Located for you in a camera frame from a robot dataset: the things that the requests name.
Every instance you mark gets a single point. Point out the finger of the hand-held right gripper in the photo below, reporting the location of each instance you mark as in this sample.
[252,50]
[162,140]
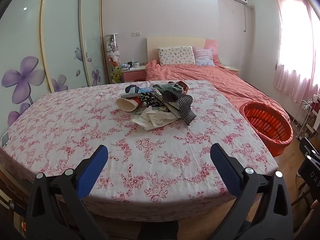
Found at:
[306,146]

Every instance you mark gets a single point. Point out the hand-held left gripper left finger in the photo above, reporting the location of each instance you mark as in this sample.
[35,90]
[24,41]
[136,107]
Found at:
[92,170]

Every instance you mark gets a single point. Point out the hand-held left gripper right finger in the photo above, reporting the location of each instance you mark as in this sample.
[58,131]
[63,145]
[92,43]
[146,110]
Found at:
[225,170]

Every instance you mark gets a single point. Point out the orange plastic laundry basket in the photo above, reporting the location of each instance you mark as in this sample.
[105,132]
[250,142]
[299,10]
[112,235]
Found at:
[265,122]

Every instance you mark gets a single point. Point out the blue yellow snack packets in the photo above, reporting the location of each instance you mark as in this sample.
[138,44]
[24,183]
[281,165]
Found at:
[145,90]

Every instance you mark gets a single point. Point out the pink floral tablecloth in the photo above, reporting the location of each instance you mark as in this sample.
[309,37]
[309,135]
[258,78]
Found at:
[75,120]

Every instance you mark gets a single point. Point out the white paper cup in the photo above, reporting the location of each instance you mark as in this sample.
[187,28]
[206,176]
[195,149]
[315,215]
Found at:
[125,104]

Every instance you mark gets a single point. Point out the black mesh patterned cloth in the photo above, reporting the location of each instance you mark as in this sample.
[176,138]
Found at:
[183,107]

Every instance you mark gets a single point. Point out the crumpled white tissue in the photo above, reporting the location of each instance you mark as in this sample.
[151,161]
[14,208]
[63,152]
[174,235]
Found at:
[152,118]

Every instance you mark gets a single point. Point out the coral duvet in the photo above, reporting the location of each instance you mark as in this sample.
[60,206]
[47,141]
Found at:
[212,80]

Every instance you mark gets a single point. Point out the dark floral box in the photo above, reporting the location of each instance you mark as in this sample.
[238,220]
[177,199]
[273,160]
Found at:
[151,99]

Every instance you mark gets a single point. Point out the smartphone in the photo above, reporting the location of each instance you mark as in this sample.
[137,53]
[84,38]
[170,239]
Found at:
[5,138]

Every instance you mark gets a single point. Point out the brown striped cloth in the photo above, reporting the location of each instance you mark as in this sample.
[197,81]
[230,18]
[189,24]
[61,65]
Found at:
[183,85]

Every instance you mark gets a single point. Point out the pale green cloth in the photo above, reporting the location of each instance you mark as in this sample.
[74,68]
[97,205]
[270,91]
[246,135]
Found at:
[167,88]

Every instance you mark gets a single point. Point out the pink white nightstand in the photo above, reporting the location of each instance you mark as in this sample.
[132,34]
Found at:
[231,68]
[133,74]

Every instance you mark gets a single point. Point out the pink curtain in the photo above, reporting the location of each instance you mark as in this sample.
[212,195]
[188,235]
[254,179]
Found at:
[295,42]

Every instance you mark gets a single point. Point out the white mug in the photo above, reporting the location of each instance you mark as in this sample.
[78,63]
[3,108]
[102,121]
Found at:
[135,64]

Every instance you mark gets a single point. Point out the pink striped pillow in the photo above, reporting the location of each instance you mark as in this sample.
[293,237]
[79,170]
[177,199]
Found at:
[204,57]

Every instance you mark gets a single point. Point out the clear tube of plush toys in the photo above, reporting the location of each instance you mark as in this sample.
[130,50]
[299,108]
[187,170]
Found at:
[113,55]

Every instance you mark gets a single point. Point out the floral print pillow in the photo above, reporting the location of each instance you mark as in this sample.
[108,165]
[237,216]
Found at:
[176,55]

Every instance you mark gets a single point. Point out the floral sliding door wardrobe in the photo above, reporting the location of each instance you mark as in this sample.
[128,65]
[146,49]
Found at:
[62,42]

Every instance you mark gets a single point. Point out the beige pink headboard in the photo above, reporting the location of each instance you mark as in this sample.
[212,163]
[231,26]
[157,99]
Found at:
[175,41]

